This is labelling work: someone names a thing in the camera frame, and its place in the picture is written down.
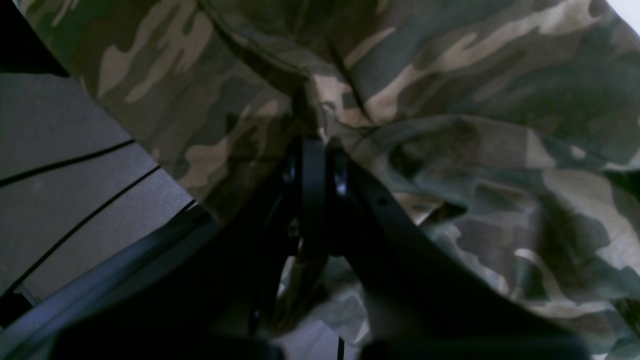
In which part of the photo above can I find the camouflage t-shirt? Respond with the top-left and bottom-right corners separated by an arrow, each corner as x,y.
17,0 -> 640,360

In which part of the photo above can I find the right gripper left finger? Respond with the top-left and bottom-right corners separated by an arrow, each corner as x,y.
50,137 -> 316,360

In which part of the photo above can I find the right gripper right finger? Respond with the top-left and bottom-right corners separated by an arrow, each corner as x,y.
314,140 -> 588,360

